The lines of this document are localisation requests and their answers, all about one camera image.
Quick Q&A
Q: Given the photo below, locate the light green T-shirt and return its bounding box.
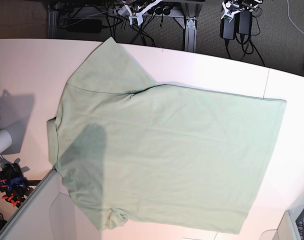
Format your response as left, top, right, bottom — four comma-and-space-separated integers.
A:
47, 38, 286, 234

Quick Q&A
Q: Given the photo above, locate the grey aluminium table leg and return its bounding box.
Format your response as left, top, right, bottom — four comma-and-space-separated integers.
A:
184, 17, 197, 53

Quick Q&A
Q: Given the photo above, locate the black power strip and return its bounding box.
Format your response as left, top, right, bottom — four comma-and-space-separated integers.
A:
147, 7, 172, 16

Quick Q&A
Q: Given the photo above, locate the left black power adapter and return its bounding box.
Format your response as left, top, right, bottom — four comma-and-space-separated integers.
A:
220, 18, 235, 40

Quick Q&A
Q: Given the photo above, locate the black power adapter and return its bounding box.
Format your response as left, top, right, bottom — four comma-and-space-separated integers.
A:
220, 18, 235, 40
238, 11, 252, 35

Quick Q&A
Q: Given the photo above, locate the black power brick on floor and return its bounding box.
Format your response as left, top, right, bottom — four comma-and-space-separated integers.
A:
66, 19, 103, 33

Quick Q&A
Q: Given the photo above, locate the right black power adapter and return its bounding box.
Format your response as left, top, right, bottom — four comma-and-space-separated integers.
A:
238, 11, 252, 35

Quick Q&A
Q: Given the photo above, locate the white panel divider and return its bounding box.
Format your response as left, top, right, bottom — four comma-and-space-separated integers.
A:
0, 170, 77, 240

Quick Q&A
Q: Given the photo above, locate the white corner panel right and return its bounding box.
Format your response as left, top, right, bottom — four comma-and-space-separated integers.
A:
259, 211, 301, 240

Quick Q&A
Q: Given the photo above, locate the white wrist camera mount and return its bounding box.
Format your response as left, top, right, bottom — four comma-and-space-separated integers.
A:
118, 0, 162, 26
221, 0, 263, 22

